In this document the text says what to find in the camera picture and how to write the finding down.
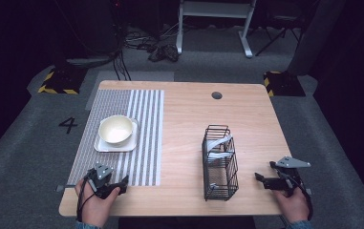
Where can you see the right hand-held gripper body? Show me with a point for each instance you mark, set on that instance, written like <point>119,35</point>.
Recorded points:
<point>286,183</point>

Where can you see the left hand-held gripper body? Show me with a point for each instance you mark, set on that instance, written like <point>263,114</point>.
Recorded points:
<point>101,183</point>

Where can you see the person's left hand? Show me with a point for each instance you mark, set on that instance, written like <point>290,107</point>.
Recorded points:
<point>93,208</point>

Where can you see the person's right hand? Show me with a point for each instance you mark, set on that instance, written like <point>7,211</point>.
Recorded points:
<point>294,208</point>

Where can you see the white square plate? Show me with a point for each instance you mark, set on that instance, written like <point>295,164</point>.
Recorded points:
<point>116,147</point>

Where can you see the white plastic spoon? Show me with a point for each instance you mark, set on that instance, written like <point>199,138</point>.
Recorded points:
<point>221,155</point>
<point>219,142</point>

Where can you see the grey striped placemat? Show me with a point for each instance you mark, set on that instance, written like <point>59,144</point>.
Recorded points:
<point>147,133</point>

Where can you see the cream ceramic bowl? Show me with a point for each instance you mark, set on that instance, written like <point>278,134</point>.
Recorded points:
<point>116,129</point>

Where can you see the grey curtain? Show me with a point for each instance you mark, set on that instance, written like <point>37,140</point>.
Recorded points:
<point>316,38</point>

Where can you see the black folding chair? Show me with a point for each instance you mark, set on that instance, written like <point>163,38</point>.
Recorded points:
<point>278,28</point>

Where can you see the black yellow striped base plate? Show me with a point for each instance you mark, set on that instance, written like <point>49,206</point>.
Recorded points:
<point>63,81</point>
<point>284,84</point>

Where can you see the white desk frame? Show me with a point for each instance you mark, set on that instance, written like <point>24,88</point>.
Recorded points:
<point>214,9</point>

